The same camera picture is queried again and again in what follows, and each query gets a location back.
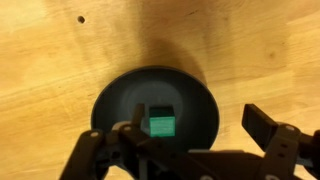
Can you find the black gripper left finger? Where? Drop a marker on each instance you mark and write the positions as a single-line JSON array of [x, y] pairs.
[[100, 150]]

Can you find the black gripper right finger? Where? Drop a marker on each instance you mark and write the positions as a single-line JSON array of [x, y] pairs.
[[286, 146]]

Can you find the green block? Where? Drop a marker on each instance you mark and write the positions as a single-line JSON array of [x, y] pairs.
[[161, 121]]

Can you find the black bowl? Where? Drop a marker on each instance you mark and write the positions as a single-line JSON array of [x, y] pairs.
[[193, 100]]

